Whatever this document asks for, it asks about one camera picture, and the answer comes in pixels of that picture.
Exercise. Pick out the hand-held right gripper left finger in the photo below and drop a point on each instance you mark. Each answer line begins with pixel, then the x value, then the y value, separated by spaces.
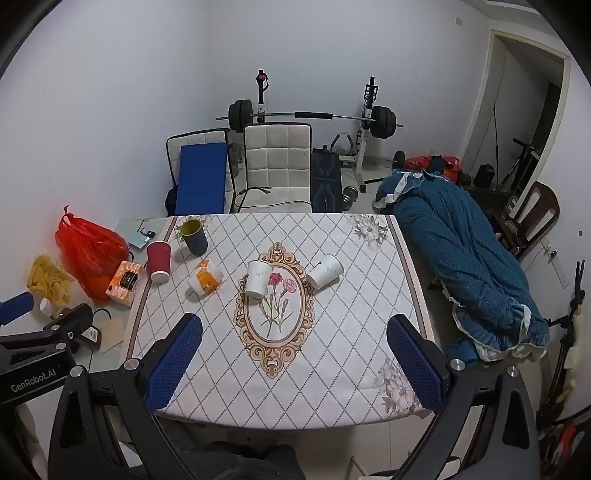
pixel 175 364

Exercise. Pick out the black small speaker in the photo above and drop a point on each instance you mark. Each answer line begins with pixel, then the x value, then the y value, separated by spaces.
pixel 485 175

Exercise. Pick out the white quilted chair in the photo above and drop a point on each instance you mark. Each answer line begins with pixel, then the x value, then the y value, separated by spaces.
pixel 173 147
pixel 277 161

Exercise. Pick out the white weight bench rack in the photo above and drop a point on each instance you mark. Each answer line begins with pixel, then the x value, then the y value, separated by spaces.
pixel 369 101

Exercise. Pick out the orange and white paper cup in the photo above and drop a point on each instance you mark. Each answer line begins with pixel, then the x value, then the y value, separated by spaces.
pixel 205 278

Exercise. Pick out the black box blue pattern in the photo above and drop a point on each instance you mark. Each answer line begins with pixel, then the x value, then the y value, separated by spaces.
pixel 327 180

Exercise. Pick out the floral diamond pattern tablecloth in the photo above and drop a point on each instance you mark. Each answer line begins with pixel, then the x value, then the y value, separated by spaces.
pixel 323 346

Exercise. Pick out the black stand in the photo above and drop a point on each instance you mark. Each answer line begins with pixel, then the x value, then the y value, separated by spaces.
pixel 575 304

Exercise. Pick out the yellow plastic bag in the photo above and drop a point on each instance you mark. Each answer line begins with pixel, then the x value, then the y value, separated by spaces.
pixel 48 279

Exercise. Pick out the light blue small packet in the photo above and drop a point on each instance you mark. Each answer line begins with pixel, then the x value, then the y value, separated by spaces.
pixel 140 235

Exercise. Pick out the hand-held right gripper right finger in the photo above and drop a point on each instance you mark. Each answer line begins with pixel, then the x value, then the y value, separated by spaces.
pixel 415 364

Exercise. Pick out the grey dumbbell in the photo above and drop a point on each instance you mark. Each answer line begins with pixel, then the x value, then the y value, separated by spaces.
pixel 351 196

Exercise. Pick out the blue quilted blanket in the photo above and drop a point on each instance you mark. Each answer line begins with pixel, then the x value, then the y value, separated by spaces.
pixel 452 240

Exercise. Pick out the red paper cup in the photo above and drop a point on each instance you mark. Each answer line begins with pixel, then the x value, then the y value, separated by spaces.
pixel 159 261

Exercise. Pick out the barbell with black plates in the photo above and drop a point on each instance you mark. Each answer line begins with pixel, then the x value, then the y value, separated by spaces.
pixel 383 121

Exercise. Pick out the dark wooden chair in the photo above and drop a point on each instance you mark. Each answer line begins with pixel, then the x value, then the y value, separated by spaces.
pixel 545 207

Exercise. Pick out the dark blue mug yellow inside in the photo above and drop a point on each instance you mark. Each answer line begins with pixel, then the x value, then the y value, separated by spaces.
pixel 194 240

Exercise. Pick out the person's dark pants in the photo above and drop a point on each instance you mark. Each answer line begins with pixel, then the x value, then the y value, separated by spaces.
pixel 244 461

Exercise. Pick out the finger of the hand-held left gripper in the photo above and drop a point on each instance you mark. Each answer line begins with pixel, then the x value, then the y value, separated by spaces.
pixel 69 321
pixel 16 308

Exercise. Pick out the red plastic bag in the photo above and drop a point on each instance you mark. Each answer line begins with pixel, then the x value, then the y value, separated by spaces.
pixel 90 254

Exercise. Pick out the orange tissue box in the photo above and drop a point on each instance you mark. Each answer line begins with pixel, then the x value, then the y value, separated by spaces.
pixel 123 284

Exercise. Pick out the brown paper sheet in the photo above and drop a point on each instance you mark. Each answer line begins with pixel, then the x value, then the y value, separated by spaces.
pixel 111 334

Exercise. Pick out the blue folded mat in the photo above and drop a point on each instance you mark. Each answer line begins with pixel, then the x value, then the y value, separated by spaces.
pixel 202 180

